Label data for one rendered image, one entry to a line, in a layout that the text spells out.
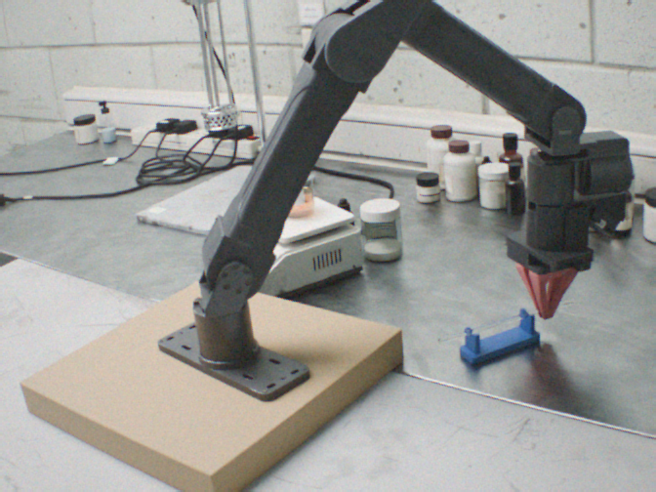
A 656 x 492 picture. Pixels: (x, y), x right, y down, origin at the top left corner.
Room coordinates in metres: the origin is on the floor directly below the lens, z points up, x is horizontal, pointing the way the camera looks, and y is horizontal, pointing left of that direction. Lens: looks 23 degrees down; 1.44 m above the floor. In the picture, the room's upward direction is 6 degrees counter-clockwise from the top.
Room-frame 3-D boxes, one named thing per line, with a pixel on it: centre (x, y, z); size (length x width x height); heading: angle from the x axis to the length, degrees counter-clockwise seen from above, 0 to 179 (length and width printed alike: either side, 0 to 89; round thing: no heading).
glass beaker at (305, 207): (1.22, 0.04, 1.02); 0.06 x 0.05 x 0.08; 35
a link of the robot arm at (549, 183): (0.95, -0.27, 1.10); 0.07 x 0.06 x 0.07; 100
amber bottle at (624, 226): (1.23, -0.46, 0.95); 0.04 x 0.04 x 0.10
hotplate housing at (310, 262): (1.20, 0.06, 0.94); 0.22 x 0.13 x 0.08; 120
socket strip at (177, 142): (1.96, 0.28, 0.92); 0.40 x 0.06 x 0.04; 51
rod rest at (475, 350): (0.92, -0.19, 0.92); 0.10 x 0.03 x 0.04; 111
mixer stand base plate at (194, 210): (1.57, 0.18, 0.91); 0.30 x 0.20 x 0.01; 141
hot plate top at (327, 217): (1.21, 0.04, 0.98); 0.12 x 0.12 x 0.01; 30
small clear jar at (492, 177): (1.40, -0.29, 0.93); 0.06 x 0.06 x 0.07
